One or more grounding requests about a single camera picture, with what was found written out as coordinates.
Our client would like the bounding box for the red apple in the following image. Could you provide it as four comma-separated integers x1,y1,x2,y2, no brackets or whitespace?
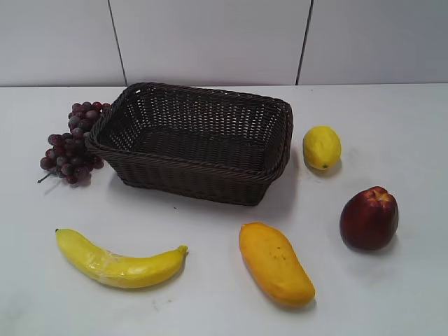
339,186,399,251

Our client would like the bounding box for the dark woven wicker basket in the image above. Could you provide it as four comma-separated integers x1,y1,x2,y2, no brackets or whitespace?
85,83,293,206

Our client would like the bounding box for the orange mango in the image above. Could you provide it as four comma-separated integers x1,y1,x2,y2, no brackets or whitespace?
239,223,316,309

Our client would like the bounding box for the yellow lemon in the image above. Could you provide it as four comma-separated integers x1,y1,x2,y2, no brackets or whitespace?
302,125,342,171

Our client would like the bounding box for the yellow banana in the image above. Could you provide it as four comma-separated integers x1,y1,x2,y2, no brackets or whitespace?
55,229,188,289

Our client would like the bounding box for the purple grape bunch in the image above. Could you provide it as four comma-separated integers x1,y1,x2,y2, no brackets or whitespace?
37,101,111,186

